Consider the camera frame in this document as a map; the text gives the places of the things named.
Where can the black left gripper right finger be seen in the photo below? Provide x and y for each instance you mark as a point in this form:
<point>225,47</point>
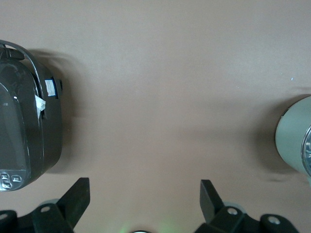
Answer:
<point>210,201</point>

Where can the black electric rice cooker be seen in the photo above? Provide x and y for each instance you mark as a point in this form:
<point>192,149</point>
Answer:
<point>48,133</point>

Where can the glass pot lid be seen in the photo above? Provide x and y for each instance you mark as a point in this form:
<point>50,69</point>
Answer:
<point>308,150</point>

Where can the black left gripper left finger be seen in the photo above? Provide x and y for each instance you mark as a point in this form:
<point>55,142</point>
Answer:
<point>73,201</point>

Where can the grey steel cooking pot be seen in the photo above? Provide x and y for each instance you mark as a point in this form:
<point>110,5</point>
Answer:
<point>289,133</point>

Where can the brown table cloth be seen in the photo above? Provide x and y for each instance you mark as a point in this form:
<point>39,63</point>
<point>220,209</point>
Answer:
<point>155,97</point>

